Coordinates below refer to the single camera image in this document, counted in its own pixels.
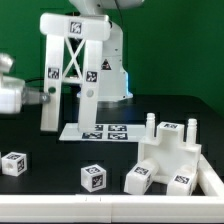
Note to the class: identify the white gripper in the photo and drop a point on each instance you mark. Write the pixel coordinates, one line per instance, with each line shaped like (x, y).
(12, 95)

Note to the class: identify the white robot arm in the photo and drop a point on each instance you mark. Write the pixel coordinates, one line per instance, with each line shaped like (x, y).
(112, 69)

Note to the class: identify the white L-shaped border fence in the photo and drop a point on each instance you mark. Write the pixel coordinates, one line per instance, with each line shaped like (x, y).
(208, 208)

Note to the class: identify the white chair seat part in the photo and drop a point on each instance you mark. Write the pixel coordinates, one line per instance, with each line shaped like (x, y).
(171, 146)

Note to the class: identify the white flat chair back panel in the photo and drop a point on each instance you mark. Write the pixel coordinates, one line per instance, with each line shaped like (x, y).
(104, 132)

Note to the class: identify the white cube nut far left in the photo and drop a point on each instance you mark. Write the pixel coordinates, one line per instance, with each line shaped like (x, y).
(14, 163)

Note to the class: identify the white long side bar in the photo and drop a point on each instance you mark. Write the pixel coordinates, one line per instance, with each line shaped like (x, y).
(66, 37)
(90, 86)

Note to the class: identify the white cube nut with tag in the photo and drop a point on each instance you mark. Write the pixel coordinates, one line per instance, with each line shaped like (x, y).
(93, 178)

